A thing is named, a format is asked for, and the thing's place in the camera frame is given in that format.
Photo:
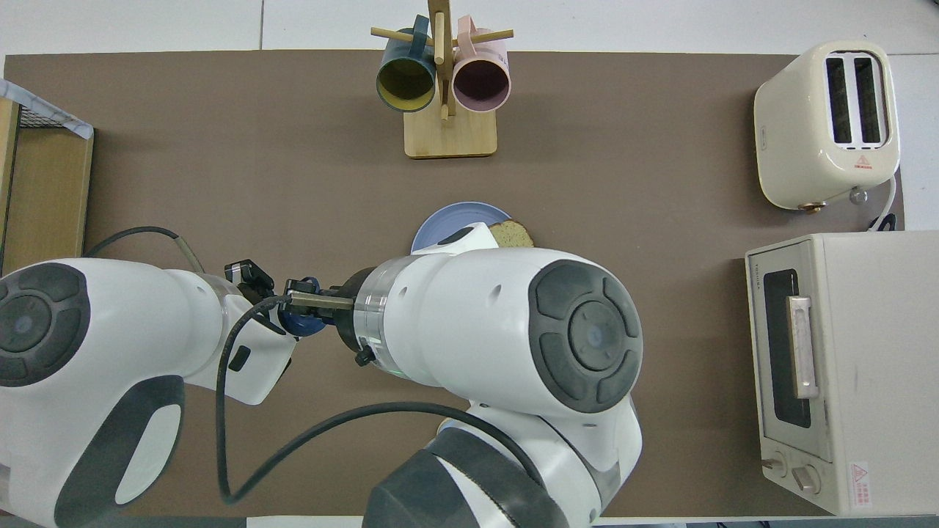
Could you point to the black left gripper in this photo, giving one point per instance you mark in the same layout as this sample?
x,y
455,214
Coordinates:
x,y
243,273

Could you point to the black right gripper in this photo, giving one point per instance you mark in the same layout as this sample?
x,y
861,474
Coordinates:
x,y
351,330

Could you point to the clear squeeze bottle blue cap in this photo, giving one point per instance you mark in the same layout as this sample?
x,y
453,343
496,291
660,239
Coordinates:
x,y
304,326

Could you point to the toasted bread slice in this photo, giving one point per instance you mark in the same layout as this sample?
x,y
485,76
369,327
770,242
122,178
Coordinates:
x,y
513,235

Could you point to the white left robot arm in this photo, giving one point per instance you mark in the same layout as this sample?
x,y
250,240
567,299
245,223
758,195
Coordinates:
x,y
110,330

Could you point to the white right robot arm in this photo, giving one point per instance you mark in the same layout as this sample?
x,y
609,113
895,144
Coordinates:
x,y
477,330

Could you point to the blue round plate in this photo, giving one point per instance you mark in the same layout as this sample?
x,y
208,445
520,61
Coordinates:
x,y
447,224

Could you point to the brown table mat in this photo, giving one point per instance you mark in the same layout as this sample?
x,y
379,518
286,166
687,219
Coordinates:
x,y
293,183

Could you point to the wooden mug tree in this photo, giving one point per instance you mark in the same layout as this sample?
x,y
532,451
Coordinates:
x,y
449,136

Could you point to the dark teal mug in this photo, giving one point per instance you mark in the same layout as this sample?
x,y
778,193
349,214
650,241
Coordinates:
x,y
406,84

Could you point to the wooden shelf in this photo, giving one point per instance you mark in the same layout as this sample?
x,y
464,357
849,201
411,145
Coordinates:
x,y
51,191

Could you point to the pink mug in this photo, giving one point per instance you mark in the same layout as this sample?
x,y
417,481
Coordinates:
x,y
480,84

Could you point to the white checked cloth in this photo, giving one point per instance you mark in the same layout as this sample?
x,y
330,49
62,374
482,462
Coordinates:
x,y
44,110

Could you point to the cream two-slot toaster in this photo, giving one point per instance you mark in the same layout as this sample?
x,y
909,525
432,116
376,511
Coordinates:
x,y
796,139

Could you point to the white toaster oven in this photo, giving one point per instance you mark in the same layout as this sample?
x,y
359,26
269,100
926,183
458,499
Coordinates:
x,y
880,403

